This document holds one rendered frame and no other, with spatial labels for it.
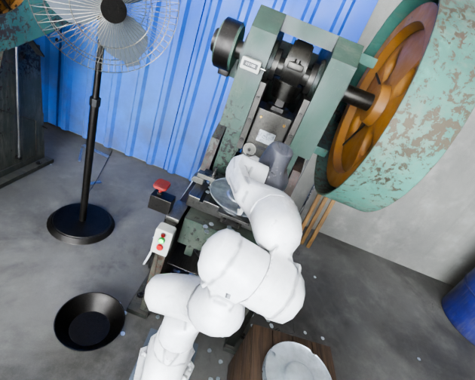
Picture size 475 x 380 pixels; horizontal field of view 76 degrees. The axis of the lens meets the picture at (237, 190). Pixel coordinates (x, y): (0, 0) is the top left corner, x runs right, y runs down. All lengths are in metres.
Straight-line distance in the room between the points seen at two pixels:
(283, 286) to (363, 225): 2.45
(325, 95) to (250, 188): 0.59
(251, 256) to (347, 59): 0.84
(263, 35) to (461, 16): 0.57
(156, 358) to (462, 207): 2.67
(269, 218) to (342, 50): 0.78
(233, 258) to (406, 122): 0.64
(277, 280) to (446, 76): 0.71
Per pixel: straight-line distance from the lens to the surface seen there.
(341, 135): 1.60
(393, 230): 3.08
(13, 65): 2.32
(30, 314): 1.80
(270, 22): 1.21
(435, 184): 2.94
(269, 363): 1.38
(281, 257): 0.60
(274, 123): 1.27
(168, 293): 0.81
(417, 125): 0.99
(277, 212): 0.60
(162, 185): 1.31
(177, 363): 1.05
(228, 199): 1.32
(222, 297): 0.60
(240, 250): 0.55
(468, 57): 1.06
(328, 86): 1.20
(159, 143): 2.83
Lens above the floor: 1.47
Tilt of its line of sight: 29 degrees down
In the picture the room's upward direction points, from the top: 22 degrees clockwise
